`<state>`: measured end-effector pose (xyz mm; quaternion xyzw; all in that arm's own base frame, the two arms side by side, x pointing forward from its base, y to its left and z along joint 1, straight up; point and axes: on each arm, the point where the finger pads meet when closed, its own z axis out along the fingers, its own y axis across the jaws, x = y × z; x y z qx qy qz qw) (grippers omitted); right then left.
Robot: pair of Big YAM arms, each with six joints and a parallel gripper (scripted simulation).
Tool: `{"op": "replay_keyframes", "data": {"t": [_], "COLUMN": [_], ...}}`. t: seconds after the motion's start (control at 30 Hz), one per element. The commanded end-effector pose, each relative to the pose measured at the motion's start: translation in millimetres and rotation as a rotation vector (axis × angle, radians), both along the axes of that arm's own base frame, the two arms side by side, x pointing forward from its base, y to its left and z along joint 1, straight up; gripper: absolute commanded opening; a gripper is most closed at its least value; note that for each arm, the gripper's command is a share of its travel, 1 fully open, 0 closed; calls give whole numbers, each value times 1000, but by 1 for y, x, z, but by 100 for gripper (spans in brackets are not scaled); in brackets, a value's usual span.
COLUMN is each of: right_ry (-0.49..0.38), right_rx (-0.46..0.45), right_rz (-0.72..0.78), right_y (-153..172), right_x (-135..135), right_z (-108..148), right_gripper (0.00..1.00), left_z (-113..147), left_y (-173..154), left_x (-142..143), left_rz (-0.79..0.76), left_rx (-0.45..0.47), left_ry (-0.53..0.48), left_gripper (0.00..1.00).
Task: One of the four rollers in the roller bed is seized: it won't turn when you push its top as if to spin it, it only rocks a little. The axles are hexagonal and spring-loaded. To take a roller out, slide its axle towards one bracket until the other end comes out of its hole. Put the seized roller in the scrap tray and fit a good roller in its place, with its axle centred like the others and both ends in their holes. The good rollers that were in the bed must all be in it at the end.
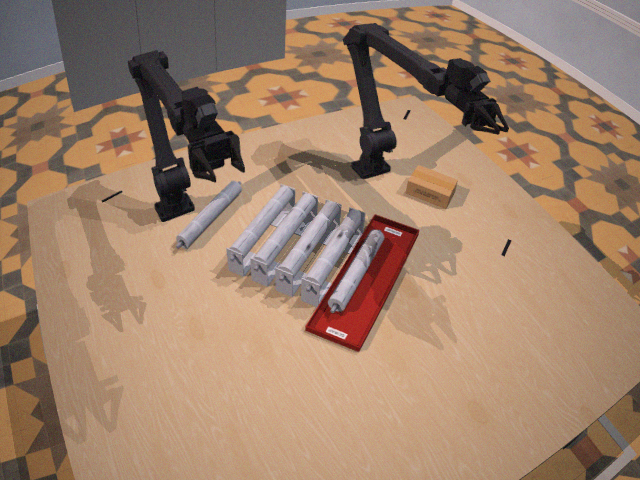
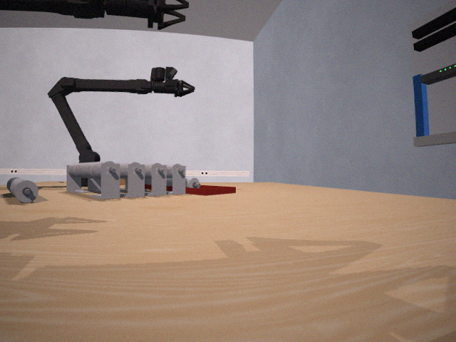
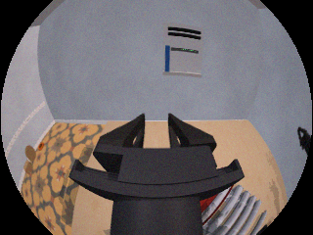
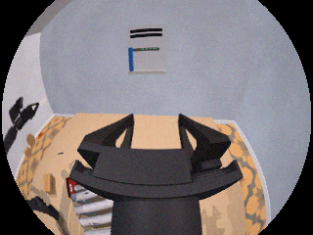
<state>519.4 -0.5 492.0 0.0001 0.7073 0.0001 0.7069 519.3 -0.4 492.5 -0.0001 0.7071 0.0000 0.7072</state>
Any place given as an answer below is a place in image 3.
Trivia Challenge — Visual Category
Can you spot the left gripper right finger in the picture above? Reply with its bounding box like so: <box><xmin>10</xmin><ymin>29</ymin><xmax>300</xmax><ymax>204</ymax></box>
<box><xmin>168</xmin><ymin>114</ymin><xmax>217</xmax><ymax>153</ymax></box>

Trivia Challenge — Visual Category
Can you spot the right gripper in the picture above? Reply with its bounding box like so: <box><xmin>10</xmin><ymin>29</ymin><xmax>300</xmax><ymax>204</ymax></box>
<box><xmin>297</xmin><ymin>127</ymin><xmax>310</xmax><ymax>155</ymax></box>

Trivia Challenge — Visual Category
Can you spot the red rectangular tray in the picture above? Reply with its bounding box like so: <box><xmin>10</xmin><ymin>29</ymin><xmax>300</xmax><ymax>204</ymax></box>
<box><xmin>201</xmin><ymin>185</ymin><xmax>234</xmax><ymax>226</ymax></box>

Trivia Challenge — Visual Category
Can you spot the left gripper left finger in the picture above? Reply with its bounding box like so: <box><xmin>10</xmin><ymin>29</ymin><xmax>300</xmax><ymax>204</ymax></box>
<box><xmin>97</xmin><ymin>114</ymin><xmax>146</xmax><ymax>148</ymax></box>

